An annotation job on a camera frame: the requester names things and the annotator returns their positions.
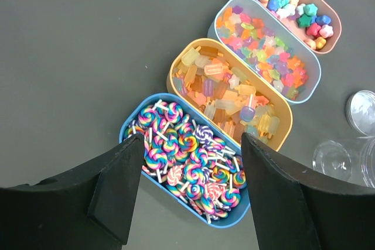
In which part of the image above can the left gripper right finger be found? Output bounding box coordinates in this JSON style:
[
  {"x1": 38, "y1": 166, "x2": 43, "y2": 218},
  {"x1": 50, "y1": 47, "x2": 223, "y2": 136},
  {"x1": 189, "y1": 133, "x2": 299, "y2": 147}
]
[{"x1": 241, "y1": 133, "x2": 374, "y2": 249}]

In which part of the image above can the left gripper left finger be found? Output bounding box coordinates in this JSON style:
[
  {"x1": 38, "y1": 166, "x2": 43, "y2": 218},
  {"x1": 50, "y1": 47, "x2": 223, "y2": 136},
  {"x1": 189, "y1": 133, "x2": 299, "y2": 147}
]
[{"x1": 1, "y1": 134, "x2": 144, "y2": 249}]

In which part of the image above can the blue tray of lollipops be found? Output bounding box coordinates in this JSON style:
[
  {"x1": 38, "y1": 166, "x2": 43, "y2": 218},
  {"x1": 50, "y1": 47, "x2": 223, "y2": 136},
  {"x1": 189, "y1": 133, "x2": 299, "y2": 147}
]
[{"x1": 119, "y1": 93, "x2": 250, "y2": 229}]

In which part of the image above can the clear round jar lid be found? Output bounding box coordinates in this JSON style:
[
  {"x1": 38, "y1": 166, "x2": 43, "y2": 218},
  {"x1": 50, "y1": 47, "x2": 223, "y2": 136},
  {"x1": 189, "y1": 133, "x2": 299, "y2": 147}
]
[{"x1": 345, "y1": 90, "x2": 374, "y2": 136}]

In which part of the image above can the clear plastic jar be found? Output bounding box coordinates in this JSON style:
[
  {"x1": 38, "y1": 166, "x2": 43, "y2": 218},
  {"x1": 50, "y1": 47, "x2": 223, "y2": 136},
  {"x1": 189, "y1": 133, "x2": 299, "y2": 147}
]
[{"x1": 312, "y1": 136, "x2": 374, "y2": 188}]

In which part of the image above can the pink tray of star candies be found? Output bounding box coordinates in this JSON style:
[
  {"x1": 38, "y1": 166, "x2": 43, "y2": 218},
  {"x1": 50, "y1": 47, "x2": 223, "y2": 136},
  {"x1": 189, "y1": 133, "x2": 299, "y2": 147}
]
[{"x1": 256, "y1": 0, "x2": 342, "y2": 54}]

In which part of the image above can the yellow tray of popsicle candies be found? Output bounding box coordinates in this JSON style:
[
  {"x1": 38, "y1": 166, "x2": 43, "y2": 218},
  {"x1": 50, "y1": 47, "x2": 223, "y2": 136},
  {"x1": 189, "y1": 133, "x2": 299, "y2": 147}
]
[{"x1": 166, "y1": 38, "x2": 293, "y2": 151}]

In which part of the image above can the light blue tray of gummies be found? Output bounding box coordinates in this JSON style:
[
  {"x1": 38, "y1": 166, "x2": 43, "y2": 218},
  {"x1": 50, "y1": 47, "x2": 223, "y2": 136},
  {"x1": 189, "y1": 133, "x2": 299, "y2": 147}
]
[{"x1": 207, "y1": 0, "x2": 321, "y2": 105}]

